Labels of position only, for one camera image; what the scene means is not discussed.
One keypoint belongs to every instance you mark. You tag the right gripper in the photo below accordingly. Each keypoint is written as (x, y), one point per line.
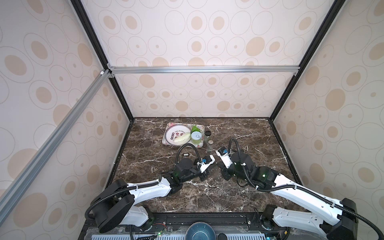
(223, 172)

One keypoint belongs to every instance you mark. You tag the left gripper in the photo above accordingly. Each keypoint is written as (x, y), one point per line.
(203, 174)

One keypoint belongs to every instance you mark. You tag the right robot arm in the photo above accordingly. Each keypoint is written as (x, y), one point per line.
(330, 218)

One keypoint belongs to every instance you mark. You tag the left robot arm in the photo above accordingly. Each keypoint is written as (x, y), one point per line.
(119, 203)

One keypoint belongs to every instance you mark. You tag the small clear glass bottle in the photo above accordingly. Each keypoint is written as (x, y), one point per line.
(210, 146)

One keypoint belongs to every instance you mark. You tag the dark lid spice jar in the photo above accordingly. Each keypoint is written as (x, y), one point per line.
(208, 136)

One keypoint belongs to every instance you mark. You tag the pale green cabbage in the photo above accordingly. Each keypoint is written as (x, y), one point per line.
(182, 139)

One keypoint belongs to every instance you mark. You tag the green leafy vegetable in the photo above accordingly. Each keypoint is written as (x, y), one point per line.
(195, 129)

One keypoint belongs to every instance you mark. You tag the floral rectangular tray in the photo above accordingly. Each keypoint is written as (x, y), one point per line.
(190, 126)

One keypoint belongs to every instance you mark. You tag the white plate with red text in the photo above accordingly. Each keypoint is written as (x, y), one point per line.
(175, 131)

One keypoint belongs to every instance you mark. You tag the blue bowl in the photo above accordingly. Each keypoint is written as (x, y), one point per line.
(200, 231)

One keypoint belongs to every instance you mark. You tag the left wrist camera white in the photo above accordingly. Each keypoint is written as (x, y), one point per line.
(206, 162)

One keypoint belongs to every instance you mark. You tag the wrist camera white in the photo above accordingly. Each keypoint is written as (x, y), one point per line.
(223, 154)
(206, 162)

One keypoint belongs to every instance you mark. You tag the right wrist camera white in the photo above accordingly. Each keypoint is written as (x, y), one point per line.
(223, 154)

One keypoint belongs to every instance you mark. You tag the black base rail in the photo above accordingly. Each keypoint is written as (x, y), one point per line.
(170, 225)

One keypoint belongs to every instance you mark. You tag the horizontal aluminium rail back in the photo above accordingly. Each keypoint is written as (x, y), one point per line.
(205, 69)

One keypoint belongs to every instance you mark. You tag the aluminium rail left wall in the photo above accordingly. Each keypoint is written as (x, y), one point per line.
(23, 181)

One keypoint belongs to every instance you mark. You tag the black vertical frame post left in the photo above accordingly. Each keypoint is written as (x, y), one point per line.
(94, 40)

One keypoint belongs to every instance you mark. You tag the black vertical frame post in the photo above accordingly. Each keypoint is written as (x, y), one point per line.
(94, 40)
(313, 47)

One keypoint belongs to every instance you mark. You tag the black vertical frame post right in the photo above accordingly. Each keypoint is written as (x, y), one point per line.
(313, 47)

